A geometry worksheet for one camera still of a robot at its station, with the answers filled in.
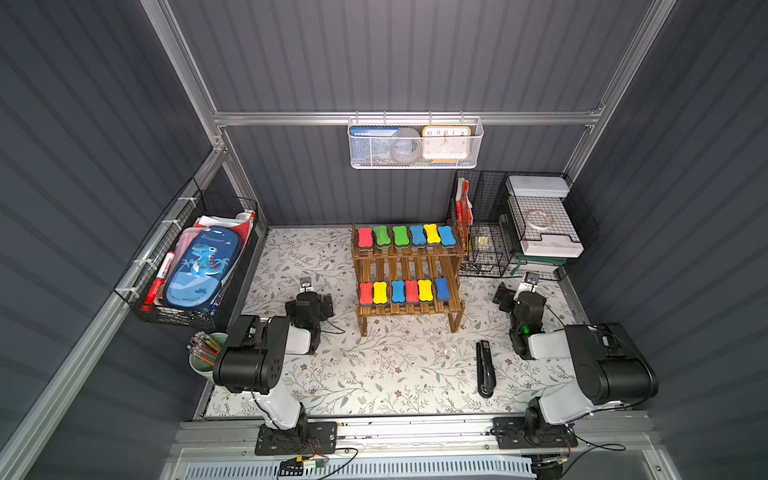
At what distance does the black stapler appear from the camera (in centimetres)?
80

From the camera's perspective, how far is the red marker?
637 mm

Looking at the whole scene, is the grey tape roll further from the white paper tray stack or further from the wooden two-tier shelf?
the white paper tray stack

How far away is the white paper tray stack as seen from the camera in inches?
36.5
